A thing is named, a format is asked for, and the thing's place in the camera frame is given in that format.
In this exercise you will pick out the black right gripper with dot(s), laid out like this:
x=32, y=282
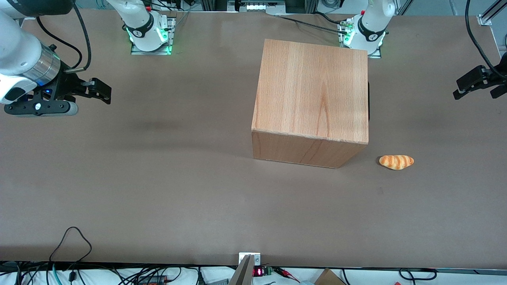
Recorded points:
x=65, y=87

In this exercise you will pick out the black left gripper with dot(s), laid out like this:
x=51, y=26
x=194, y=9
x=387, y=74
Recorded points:
x=500, y=76

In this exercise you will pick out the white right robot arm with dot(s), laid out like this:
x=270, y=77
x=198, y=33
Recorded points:
x=20, y=51

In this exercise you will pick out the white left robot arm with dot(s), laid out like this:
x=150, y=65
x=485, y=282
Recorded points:
x=372, y=23

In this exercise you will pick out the striped toy bread roll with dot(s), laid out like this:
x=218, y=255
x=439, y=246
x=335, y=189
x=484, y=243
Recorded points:
x=396, y=162

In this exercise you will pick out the white flat board edge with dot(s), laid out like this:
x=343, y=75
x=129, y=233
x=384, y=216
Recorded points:
x=313, y=95

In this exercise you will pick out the white lit device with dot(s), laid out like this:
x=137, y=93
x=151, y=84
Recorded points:
x=253, y=5

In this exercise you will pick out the red digit display board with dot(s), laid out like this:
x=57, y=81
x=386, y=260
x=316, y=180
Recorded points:
x=262, y=271

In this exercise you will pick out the brown cardboard piece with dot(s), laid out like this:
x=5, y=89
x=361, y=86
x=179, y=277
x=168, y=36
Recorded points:
x=329, y=278

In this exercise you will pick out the red and black clip leads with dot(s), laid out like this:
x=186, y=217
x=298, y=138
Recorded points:
x=287, y=274

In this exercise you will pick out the aluminium frame profile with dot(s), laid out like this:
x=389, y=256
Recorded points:
x=491, y=14

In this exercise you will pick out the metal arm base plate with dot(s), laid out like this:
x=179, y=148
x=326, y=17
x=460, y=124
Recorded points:
x=172, y=33
x=375, y=54

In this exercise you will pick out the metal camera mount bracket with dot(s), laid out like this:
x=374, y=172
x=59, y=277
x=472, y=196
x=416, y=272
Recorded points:
x=247, y=267

